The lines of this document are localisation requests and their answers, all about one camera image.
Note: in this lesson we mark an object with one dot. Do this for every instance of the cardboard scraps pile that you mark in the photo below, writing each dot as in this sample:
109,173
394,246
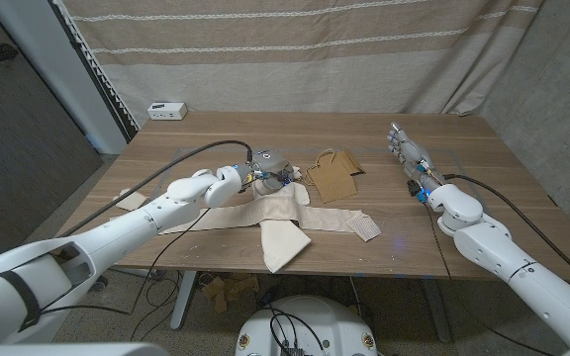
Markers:
225,292

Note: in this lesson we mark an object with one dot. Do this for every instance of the beige striped backdrop curtain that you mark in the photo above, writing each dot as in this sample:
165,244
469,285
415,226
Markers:
290,74

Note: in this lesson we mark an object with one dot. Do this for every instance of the long ribbed beige cloth strip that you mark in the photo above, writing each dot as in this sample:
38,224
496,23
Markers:
324,220

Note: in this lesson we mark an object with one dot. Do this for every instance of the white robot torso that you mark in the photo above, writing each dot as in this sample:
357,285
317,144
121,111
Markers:
310,321

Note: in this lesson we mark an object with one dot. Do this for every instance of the white power strip box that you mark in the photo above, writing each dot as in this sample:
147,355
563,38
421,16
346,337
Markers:
166,110

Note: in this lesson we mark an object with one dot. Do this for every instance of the brown paper bag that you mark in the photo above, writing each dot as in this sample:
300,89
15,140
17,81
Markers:
334,180

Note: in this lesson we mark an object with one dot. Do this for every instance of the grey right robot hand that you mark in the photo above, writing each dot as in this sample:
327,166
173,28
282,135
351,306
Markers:
411,153

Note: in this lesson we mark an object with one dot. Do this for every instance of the small beige cloth scrap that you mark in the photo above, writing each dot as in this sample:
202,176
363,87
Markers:
129,199

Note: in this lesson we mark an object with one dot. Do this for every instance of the cream cloth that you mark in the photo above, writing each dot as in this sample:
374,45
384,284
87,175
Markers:
280,244

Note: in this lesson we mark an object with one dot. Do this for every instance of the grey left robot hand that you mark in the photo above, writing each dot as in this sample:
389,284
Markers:
270,165

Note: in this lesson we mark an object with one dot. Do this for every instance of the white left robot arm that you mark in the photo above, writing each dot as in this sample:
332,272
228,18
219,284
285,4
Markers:
117,237

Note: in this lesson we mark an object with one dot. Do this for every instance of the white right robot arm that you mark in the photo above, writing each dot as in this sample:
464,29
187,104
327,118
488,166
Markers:
512,267

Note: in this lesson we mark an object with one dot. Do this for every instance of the dark grey door panel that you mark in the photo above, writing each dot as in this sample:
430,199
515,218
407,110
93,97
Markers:
18,148

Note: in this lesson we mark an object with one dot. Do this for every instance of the grey table leg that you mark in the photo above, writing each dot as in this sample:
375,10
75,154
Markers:
436,309
183,296

